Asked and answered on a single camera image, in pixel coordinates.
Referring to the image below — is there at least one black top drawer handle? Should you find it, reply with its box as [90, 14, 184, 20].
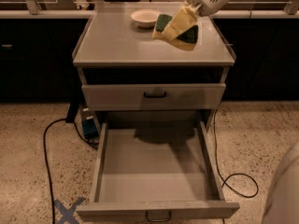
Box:
[143, 91, 167, 99]

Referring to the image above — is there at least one blue power box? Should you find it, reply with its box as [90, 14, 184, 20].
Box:
[80, 106, 98, 139]

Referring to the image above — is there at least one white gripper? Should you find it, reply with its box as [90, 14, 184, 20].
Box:
[162, 0, 230, 41]

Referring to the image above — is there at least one open grey middle drawer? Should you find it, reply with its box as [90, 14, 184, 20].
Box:
[77, 121, 239, 222]

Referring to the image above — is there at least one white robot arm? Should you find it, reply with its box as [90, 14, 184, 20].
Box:
[162, 0, 299, 224]

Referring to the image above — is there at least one grey drawer cabinet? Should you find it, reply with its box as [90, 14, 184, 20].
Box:
[74, 3, 235, 125]

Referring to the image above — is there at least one green and yellow sponge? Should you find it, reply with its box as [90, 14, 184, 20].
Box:
[152, 14, 199, 51]

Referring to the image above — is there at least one dark counter with cabinets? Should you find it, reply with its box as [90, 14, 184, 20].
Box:
[0, 14, 299, 103]

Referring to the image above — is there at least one blue tape cross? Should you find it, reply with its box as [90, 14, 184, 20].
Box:
[54, 197, 85, 224]

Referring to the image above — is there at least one black middle drawer handle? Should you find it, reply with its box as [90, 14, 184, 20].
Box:
[145, 211, 172, 223]

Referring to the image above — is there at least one closed grey top drawer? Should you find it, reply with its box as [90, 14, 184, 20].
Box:
[82, 83, 226, 111]

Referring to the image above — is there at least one white bowl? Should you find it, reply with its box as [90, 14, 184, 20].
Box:
[131, 9, 160, 28]

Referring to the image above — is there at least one black drawer handle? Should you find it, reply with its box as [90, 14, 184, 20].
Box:
[143, 91, 167, 99]
[145, 211, 172, 223]

